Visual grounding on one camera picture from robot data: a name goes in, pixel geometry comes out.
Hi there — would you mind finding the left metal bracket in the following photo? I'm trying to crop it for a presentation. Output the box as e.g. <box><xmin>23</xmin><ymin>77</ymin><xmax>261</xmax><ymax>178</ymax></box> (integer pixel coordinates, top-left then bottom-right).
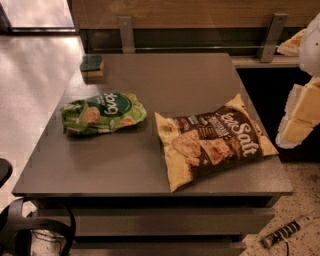
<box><xmin>118</xmin><ymin>16</ymin><xmax>135</xmax><ymax>53</ymax></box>

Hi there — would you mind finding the right metal bracket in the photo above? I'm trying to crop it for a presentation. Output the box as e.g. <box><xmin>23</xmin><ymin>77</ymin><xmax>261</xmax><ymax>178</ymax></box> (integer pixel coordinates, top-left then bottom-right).
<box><xmin>258</xmin><ymin>13</ymin><xmax>288</xmax><ymax>63</ymax></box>

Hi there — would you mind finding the metal bracket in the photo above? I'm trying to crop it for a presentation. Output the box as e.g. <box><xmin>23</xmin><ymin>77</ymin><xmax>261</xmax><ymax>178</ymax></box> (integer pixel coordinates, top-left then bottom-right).
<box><xmin>118</xmin><ymin>16</ymin><xmax>135</xmax><ymax>53</ymax></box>
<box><xmin>258</xmin><ymin>13</ymin><xmax>288</xmax><ymax>63</ymax></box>

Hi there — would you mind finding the green yellow sponge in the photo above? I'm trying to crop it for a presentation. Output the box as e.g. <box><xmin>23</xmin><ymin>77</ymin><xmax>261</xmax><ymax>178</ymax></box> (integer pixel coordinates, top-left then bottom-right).
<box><xmin>79</xmin><ymin>55</ymin><xmax>104</xmax><ymax>79</ymax></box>

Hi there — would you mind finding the green chip bag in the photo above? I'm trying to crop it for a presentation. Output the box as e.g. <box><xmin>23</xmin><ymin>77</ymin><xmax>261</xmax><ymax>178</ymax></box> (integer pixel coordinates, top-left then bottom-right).
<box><xmin>61</xmin><ymin>92</ymin><xmax>147</xmax><ymax>135</ymax></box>

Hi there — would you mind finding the black power cable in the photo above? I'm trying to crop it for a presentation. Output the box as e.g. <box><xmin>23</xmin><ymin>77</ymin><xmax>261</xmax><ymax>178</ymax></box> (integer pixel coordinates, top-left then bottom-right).
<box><xmin>278</xmin><ymin>231</ymin><xmax>290</xmax><ymax>256</ymax></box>

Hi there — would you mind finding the black chair base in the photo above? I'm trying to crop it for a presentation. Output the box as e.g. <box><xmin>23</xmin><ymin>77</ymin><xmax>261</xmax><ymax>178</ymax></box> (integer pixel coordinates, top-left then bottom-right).
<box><xmin>0</xmin><ymin>158</ymin><xmax>77</xmax><ymax>256</ymax></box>

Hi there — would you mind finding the white power strip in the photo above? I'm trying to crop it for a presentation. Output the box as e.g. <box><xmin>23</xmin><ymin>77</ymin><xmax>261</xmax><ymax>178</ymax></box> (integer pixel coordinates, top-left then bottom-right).
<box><xmin>261</xmin><ymin>215</ymin><xmax>314</xmax><ymax>249</ymax></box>

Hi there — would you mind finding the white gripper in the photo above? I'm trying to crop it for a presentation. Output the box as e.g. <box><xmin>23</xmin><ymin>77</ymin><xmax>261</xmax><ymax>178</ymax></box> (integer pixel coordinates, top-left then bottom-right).
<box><xmin>276</xmin><ymin>13</ymin><xmax>320</xmax><ymax>149</ymax></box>

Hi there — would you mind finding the brown chip bag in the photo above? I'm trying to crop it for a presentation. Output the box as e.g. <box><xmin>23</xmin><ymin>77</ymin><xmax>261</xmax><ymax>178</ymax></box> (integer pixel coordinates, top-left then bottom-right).
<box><xmin>155</xmin><ymin>95</ymin><xmax>278</xmax><ymax>191</ymax></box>

